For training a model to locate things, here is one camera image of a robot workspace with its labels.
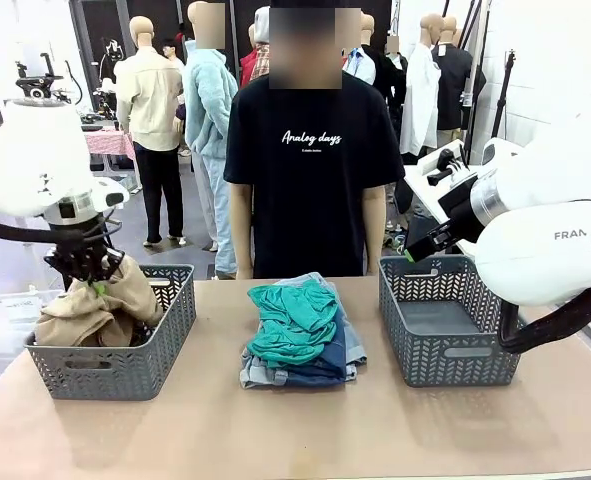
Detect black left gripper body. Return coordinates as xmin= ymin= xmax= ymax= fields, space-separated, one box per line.
xmin=52 ymin=219 xmax=107 ymax=259

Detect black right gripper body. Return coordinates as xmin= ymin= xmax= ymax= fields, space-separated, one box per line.
xmin=437 ymin=174 xmax=479 ymax=239

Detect beige top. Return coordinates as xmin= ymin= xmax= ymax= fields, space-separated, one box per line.
xmin=34 ymin=254 xmax=165 ymax=349

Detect dark blue denim shorts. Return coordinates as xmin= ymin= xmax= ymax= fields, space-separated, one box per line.
xmin=269 ymin=309 xmax=349 ymax=389

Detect green top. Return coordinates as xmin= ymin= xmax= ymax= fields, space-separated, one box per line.
xmin=246 ymin=284 xmax=340 ymax=370

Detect light blue denim shorts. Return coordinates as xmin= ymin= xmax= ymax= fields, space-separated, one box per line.
xmin=239 ymin=271 xmax=369 ymax=390

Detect person's left forearm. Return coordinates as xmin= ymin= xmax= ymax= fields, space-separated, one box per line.
xmin=367 ymin=224 xmax=387 ymax=275

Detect person's right forearm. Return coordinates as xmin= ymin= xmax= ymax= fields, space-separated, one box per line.
xmin=230 ymin=219 xmax=255 ymax=272

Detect clear plastic storage box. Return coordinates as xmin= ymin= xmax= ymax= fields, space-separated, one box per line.
xmin=0 ymin=289 xmax=64 ymax=361

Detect table with pink checked cloth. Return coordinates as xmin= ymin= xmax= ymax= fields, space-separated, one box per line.
xmin=82 ymin=127 xmax=137 ymax=161

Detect grey plastic basket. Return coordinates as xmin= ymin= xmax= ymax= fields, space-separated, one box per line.
xmin=377 ymin=254 xmax=526 ymax=389
xmin=24 ymin=263 xmax=197 ymax=401

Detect mannequin in white coat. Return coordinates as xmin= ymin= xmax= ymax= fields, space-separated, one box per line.
xmin=399 ymin=12 xmax=444 ymax=161

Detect mannequin in black shirt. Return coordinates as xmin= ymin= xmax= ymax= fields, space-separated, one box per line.
xmin=432 ymin=14 xmax=487 ymax=151

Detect person in black t-shirt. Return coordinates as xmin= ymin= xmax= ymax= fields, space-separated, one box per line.
xmin=223 ymin=0 xmax=406 ymax=280

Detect black light stand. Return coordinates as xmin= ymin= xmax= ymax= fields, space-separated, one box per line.
xmin=489 ymin=48 xmax=519 ymax=141

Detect mannequin in cream shirt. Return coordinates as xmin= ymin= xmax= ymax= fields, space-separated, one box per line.
xmin=113 ymin=14 xmax=186 ymax=249

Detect mannequin in pale blue shirt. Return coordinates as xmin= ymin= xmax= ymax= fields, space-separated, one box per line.
xmin=342 ymin=12 xmax=377 ymax=86

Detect mannequin in light blue fleece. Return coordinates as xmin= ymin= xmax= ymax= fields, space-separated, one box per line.
xmin=181 ymin=0 xmax=241 ymax=280

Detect background person with glasses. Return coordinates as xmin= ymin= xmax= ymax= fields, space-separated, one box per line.
xmin=162 ymin=38 xmax=186 ymax=69

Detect mannequin with plaid scarf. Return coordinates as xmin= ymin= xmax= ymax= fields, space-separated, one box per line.
xmin=239 ymin=4 xmax=272 ymax=89

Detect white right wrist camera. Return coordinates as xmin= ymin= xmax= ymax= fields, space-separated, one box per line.
xmin=417 ymin=139 xmax=471 ymax=186

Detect black left arm cable sleeve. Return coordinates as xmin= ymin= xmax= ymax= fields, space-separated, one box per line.
xmin=0 ymin=212 xmax=126 ymax=251

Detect black arm cable sleeve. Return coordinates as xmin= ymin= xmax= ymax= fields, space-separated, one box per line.
xmin=0 ymin=212 xmax=126 ymax=251
xmin=497 ymin=284 xmax=591 ymax=354

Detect black right arm cable sleeve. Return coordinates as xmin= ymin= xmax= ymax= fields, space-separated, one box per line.
xmin=497 ymin=284 xmax=591 ymax=354

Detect black camera tripod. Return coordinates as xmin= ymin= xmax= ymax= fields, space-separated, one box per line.
xmin=14 ymin=52 xmax=71 ymax=104

